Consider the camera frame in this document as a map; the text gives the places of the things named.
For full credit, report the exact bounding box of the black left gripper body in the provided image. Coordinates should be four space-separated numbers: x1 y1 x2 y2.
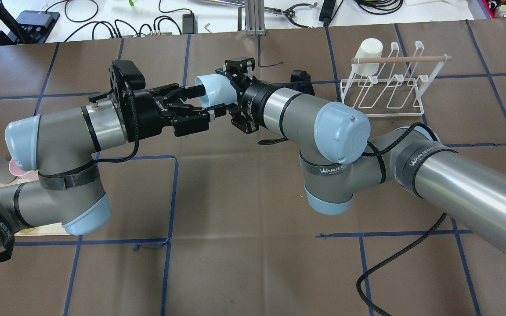
126 83 192 142

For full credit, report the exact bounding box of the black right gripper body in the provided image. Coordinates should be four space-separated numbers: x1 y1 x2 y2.
216 57 280 134

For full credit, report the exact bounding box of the light blue plastic cup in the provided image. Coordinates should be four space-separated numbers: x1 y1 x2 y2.
195 74 237 108

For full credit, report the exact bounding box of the white plastic cup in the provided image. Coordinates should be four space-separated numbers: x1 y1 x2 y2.
353 38 383 77

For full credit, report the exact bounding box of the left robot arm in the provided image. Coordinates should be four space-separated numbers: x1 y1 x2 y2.
0 80 231 262

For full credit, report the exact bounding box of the pink plastic cup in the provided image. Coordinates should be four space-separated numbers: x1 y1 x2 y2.
8 159 38 180

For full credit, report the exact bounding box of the black power adapter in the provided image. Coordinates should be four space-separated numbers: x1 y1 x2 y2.
318 0 336 25

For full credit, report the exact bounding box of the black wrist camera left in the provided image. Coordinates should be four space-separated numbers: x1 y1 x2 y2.
110 60 146 105

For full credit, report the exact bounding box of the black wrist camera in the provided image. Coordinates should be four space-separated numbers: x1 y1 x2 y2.
288 70 315 96
110 60 146 105

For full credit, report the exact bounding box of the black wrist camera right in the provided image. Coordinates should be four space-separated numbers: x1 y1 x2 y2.
288 70 315 96

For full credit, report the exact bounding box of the aluminium frame post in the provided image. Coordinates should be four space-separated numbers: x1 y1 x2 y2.
244 0 266 36

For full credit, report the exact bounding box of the white wire cup rack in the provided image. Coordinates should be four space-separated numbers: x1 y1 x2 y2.
340 41 452 118

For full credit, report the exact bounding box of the coiled black cable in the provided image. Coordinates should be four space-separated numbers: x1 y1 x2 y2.
355 0 404 15

